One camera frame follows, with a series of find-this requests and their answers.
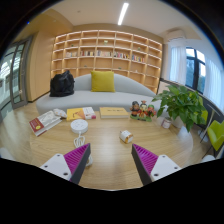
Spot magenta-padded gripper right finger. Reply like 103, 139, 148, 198
131, 143, 183, 186

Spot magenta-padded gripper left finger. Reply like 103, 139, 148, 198
39, 143, 92, 185

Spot white cube charger orange band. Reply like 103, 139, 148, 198
119, 129, 134, 145

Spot white and red book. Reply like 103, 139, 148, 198
28, 110, 63, 137

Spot small white red cup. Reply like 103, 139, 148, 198
160, 116, 173, 130

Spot round white power strip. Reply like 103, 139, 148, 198
69, 118, 90, 135

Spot white pouch orange dots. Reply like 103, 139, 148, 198
52, 108, 68, 119

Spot yellow and white book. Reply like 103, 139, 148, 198
66, 106, 97, 122

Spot cartoon character figurine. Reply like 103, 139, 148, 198
129, 100, 158, 123

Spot lime green chair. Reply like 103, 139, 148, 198
199, 111, 224, 158

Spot green potted plant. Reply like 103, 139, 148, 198
151, 84, 209, 133

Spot plain yellow book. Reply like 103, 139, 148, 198
99, 106, 130, 120

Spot grey curved sofa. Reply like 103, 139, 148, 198
35, 73, 168, 116

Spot black bag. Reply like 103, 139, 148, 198
49, 69, 76, 98

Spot white sheer curtain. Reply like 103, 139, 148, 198
168, 44, 188, 86
203, 58, 224, 111

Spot yellow cushion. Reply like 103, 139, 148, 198
90, 70, 116, 93

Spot grey framed glass door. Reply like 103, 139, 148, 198
0, 36, 33, 116

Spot dark framed window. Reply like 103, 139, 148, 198
185, 47, 207, 95

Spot long ceiling light strip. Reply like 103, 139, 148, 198
117, 2, 130, 26

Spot white power strip cable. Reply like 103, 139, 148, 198
73, 131, 94, 167

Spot wooden wall shelf unit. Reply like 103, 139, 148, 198
50, 29, 164, 94

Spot white wall air conditioner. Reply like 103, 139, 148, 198
165, 29, 187, 43

